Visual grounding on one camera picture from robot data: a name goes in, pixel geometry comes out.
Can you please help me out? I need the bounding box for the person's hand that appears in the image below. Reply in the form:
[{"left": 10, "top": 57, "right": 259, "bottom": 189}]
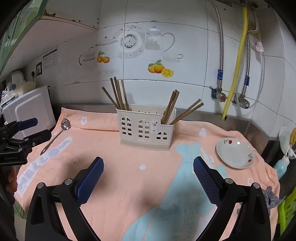
[{"left": 6, "top": 166, "right": 18, "bottom": 194}]

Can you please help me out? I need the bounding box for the white microwave oven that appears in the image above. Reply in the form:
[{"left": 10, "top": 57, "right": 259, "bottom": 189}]
[{"left": 3, "top": 86, "right": 56, "bottom": 140}]

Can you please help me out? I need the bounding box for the grey knitted glove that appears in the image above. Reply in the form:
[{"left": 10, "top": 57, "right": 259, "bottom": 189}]
[{"left": 262, "top": 186, "right": 283, "bottom": 215}]

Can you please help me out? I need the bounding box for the metal spoon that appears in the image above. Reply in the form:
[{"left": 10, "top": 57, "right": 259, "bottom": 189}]
[{"left": 40, "top": 118, "right": 71, "bottom": 156}]

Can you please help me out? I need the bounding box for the green plastic stool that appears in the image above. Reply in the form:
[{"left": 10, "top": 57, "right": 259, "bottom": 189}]
[{"left": 277, "top": 187, "right": 296, "bottom": 235}]

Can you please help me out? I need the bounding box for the white kettle appliance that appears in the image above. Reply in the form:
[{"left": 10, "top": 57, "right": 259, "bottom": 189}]
[{"left": 6, "top": 70, "right": 24, "bottom": 90}]

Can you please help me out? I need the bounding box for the light blue bottle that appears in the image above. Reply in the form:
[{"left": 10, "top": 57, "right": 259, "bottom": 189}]
[{"left": 273, "top": 156, "right": 290, "bottom": 180}]

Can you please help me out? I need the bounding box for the white label sticker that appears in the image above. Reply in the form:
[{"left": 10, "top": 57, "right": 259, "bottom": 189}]
[{"left": 42, "top": 48, "right": 58, "bottom": 70}]

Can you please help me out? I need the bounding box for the white dish with strawberries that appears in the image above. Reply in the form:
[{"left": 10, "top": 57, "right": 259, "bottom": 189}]
[{"left": 216, "top": 138, "right": 255, "bottom": 169}]

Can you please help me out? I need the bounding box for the peach whale pattern towel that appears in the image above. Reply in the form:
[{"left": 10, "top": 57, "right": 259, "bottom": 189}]
[{"left": 15, "top": 108, "right": 280, "bottom": 240}]

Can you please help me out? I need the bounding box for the beige plastic utensil holder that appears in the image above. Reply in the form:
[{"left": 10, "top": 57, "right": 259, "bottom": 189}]
[{"left": 117, "top": 104, "right": 176, "bottom": 150}]

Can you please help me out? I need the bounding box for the chrome angle valve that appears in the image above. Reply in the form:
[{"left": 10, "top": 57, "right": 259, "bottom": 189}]
[{"left": 232, "top": 94, "right": 250, "bottom": 109}]

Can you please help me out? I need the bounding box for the black wall socket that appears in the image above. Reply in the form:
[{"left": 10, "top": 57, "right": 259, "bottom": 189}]
[{"left": 31, "top": 62, "right": 42, "bottom": 81}]

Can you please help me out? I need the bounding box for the red handle water valve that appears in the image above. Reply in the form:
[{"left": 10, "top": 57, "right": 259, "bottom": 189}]
[{"left": 209, "top": 86, "right": 227, "bottom": 102}]

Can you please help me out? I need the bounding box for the braided metal hose right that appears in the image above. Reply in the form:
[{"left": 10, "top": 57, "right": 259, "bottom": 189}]
[{"left": 240, "top": 34, "right": 251, "bottom": 95}]

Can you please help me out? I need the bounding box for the braided metal hose blue tag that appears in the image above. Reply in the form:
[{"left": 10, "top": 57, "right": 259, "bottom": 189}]
[{"left": 208, "top": 0, "right": 224, "bottom": 91}]

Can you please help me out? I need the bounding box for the white thin hose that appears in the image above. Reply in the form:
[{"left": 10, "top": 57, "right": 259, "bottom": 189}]
[{"left": 232, "top": 34, "right": 265, "bottom": 110}]

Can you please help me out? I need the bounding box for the yellow gas hose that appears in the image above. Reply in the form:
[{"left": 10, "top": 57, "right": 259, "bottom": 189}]
[{"left": 221, "top": 6, "right": 248, "bottom": 121}]

